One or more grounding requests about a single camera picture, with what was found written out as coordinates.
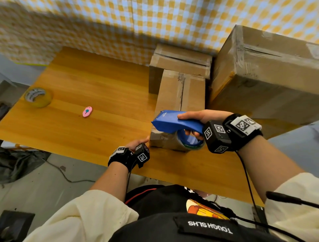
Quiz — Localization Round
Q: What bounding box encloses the person's right hand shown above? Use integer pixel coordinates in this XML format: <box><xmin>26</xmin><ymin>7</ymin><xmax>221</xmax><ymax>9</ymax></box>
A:
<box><xmin>177</xmin><ymin>109</ymin><xmax>234</xmax><ymax>141</ymax></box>

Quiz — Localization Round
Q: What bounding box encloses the person's left hand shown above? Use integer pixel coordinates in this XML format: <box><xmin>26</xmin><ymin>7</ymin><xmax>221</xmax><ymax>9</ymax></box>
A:
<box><xmin>125</xmin><ymin>136</ymin><xmax>150</xmax><ymax>151</ymax></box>

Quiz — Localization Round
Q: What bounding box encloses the blue tape dispenser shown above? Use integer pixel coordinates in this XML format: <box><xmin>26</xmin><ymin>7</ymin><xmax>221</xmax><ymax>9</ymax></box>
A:
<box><xmin>151</xmin><ymin>110</ymin><xmax>205</xmax><ymax>146</ymax></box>

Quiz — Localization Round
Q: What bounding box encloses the cardboard box with black print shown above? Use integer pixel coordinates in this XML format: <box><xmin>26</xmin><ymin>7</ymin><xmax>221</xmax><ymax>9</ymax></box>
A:
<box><xmin>149</xmin><ymin>69</ymin><xmax>206</xmax><ymax>153</ymax></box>

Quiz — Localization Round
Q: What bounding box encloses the cardboard box with white label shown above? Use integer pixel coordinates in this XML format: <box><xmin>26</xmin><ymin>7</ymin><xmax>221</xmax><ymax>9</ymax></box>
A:
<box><xmin>209</xmin><ymin>24</ymin><xmax>319</xmax><ymax>140</ymax></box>

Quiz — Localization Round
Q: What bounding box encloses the small plain cardboard box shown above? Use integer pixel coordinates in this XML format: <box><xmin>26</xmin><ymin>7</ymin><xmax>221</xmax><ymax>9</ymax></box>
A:
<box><xmin>149</xmin><ymin>44</ymin><xmax>213</xmax><ymax>95</ymax></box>

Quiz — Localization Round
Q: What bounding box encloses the person's left forearm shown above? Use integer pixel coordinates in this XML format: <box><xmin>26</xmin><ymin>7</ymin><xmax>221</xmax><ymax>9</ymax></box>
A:
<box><xmin>89</xmin><ymin>162</ymin><xmax>129</xmax><ymax>202</ymax></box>

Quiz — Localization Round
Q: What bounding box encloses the person's right forearm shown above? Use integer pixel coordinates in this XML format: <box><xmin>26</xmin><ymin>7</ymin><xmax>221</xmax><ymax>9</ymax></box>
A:
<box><xmin>238</xmin><ymin>136</ymin><xmax>306</xmax><ymax>204</ymax></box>

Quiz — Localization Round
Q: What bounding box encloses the yellowish tape roll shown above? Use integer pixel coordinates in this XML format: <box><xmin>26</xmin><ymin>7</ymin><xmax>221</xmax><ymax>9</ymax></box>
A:
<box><xmin>24</xmin><ymin>87</ymin><xmax>53</xmax><ymax>108</ymax></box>

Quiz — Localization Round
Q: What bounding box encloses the white box with yellow tape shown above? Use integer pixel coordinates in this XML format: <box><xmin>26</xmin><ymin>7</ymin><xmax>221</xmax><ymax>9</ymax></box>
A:
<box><xmin>1</xmin><ymin>141</ymin><xmax>33</xmax><ymax>151</ymax></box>

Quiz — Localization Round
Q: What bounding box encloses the black printed garment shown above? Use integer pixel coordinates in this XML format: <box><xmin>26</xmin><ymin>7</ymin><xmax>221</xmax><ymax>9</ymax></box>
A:
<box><xmin>108</xmin><ymin>184</ymin><xmax>287</xmax><ymax>242</ymax></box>

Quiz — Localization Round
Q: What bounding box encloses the cream long-sleeved top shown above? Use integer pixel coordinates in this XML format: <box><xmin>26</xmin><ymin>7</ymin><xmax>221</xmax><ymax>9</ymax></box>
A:
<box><xmin>24</xmin><ymin>172</ymin><xmax>319</xmax><ymax>242</ymax></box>

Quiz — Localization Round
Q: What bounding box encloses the black table leg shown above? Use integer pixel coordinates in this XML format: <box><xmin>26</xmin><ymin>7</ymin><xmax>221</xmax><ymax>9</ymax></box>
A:
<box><xmin>252</xmin><ymin>206</ymin><xmax>269</xmax><ymax>234</ymax></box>

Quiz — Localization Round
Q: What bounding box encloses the dark grey cloth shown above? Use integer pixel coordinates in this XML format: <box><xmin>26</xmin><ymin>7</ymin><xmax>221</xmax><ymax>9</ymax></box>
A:
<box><xmin>0</xmin><ymin>147</ymin><xmax>52</xmax><ymax>185</ymax></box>

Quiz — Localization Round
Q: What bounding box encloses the yellow white checked cloth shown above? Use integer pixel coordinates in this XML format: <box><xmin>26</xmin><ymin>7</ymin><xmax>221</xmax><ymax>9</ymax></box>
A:
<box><xmin>0</xmin><ymin>0</ymin><xmax>319</xmax><ymax>66</ymax></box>

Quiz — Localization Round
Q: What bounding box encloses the black flat case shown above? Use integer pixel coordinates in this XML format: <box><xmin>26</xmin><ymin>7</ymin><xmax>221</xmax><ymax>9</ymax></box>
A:
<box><xmin>0</xmin><ymin>210</ymin><xmax>35</xmax><ymax>242</ymax></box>

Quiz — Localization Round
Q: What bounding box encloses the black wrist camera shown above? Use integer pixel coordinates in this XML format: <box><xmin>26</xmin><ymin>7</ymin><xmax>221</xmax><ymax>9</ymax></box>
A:
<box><xmin>134</xmin><ymin>143</ymin><xmax>151</xmax><ymax>169</ymax></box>
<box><xmin>202</xmin><ymin>120</ymin><xmax>232</xmax><ymax>154</ymax></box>

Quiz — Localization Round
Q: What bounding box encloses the black camera cable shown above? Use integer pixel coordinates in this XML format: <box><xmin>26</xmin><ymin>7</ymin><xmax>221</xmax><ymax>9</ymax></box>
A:
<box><xmin>235</xmin><ymin>151</ymin><xmax>261</xmax><ymax>215</ymax></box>
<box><xmin>125</xmin><ymin>159</ymin><xmax>138</xmax><ymax>195</ymax></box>

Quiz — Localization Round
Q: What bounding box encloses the thin black floor cable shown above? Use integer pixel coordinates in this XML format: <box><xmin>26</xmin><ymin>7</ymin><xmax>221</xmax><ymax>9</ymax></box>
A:
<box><xmin>42</xmin><ymin>158</ymin><xmax>96</xmax><ymax>184</ymax></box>

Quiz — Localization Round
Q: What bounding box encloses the thin black cable with plug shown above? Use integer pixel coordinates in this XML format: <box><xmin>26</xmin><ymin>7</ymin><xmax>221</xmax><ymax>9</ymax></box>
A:
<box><xmin>219</xmin><ymin>207</ymin><xmax>306</xmax><ymax>242</ymax></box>

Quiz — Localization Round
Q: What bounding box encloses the thick black cable plug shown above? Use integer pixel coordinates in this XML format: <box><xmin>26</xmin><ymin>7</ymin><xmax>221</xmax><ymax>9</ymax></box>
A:
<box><xmin>266</xmin><ymin>191</ymin><xmax>319</xmax><ymax>209</ymax></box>

